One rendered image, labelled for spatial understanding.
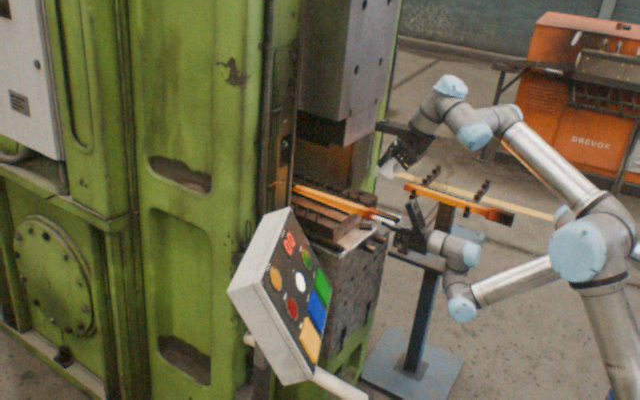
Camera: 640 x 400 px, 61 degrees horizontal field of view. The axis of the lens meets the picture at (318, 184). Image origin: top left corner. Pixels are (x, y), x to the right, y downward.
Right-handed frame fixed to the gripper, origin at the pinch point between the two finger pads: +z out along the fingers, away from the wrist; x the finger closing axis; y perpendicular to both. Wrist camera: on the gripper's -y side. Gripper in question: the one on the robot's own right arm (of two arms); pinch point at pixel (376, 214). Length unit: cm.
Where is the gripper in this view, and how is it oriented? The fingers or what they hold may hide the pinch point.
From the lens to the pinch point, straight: 181.8
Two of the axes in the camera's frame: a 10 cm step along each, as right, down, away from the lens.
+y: -0.7, 8.9, 4.4
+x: 5.5, -3.4, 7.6
